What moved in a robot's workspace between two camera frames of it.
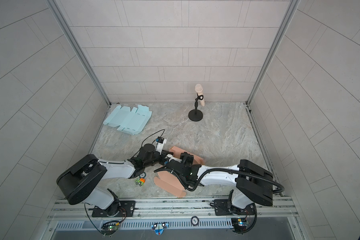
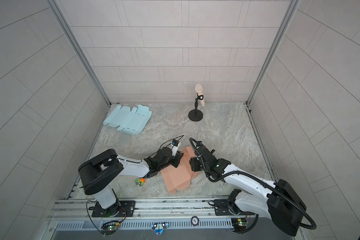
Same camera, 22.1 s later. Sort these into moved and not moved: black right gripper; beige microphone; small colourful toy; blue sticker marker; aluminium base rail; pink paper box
Moved: black right gripper; pink paper box
Not moved: small colourful toy; blue sticker marker; beige microphone; aluminium base rail
